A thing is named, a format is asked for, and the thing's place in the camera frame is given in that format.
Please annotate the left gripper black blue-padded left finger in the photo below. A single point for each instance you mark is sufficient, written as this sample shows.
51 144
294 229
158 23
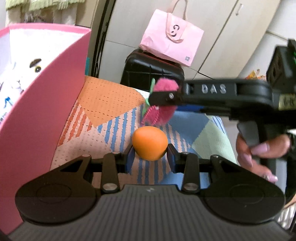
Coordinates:
113 164

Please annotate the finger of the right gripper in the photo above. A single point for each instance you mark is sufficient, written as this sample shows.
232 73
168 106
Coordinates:
165 98

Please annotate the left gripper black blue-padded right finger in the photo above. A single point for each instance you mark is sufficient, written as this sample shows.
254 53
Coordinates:
188 164

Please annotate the orange pink plush toy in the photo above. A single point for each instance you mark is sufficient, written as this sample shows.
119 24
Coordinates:
150 143

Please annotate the white brown plush cat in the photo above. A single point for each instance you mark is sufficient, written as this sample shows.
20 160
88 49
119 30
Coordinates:
13 87

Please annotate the person's right hand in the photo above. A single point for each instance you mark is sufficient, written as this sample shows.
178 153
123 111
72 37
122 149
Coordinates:
270 149

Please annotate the colourful hanging gift bag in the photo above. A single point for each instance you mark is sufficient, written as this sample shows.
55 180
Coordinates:
255 75

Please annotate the black suitcase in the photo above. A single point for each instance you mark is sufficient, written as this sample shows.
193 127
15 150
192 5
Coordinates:
141 67

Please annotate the colourful patterned mat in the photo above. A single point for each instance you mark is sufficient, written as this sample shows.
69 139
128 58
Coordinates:
106 114

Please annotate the pink paper shopping bag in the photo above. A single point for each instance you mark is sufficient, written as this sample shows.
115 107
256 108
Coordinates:
170 37

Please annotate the pink storage box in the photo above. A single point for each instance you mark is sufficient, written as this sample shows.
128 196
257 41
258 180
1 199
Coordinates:
31 130

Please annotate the white knitted garment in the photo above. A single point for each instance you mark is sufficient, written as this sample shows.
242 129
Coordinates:
34 5

